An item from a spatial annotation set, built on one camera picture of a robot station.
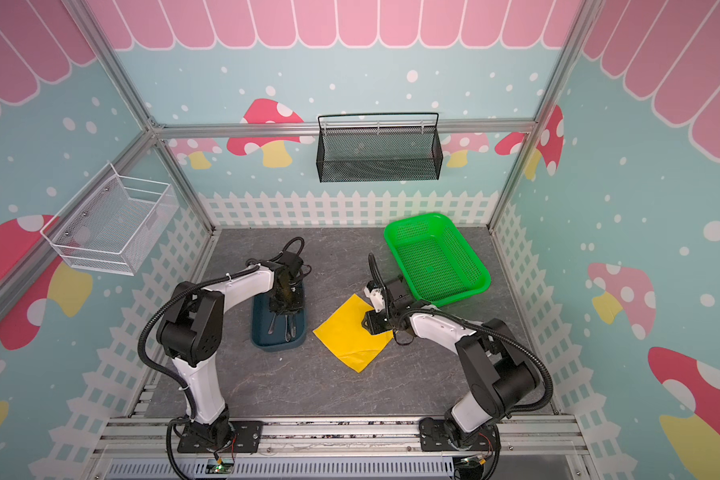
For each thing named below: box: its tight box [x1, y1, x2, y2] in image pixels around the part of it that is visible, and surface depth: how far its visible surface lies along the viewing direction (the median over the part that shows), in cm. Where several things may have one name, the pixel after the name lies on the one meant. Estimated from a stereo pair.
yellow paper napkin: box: [312, 293, 394, 373], surface depth 93 cm
